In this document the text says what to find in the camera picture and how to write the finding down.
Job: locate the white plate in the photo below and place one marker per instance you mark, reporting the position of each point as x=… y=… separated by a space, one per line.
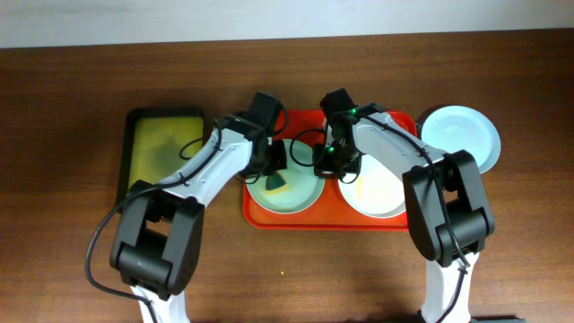
x=376 y=192

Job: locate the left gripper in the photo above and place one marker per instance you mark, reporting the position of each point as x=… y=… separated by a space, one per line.
x=273 y=162

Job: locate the light blue plate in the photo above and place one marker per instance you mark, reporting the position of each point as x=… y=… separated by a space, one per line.
x=453 y=128
x=300 y=188

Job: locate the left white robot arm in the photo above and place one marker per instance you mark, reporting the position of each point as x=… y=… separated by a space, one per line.
x=158 y=239

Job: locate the green yellow sponge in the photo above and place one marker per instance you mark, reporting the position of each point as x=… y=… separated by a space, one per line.
x=274 y=181

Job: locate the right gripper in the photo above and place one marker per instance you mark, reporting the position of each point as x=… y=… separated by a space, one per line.
x=322 y=169

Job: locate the red plastic tray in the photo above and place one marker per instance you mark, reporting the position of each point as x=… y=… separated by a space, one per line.
x=330 y=211

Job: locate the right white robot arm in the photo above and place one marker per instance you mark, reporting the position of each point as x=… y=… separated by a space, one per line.
x=448 y=213

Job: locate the light blue plate top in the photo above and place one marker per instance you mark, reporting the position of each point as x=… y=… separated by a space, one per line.
x=453 y=128

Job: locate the black tray with yellow liquid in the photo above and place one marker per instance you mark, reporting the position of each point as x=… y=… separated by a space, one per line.
x=153 y=138

